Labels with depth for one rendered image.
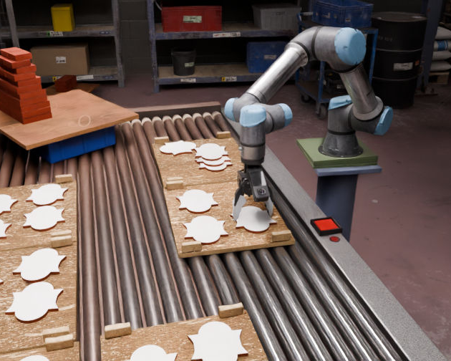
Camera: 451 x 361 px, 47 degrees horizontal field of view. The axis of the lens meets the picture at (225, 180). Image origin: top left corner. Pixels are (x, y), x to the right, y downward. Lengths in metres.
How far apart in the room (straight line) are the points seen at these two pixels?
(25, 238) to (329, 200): 1.26
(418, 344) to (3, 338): 0.95
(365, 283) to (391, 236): 2.00
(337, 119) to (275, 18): 4.07
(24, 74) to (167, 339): 1.34
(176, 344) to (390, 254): 2.22
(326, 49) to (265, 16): 4.33
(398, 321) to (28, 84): 1.62
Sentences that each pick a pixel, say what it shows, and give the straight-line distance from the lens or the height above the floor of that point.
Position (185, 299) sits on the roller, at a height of 0.92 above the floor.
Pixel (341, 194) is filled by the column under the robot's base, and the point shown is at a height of 0.73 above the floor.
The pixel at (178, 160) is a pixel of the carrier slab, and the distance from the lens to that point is 2.06.
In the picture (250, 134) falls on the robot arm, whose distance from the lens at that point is 1.52.
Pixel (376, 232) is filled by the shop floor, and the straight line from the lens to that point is 3.47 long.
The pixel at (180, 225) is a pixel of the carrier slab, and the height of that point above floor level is 0.94.
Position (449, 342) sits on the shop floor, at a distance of 2.79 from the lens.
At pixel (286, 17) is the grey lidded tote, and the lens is 6.22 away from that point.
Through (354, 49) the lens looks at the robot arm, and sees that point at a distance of 1.83.
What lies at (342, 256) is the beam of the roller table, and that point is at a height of 0.91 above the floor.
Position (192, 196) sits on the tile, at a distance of 1.78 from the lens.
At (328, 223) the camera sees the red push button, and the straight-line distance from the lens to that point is 1.68.
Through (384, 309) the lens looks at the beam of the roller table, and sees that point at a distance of 1.41.
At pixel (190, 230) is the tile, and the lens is 1.59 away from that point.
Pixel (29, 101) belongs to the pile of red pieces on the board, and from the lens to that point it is 2.27.
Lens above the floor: 1.79
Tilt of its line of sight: 27 degrees down
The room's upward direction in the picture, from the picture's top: straight up
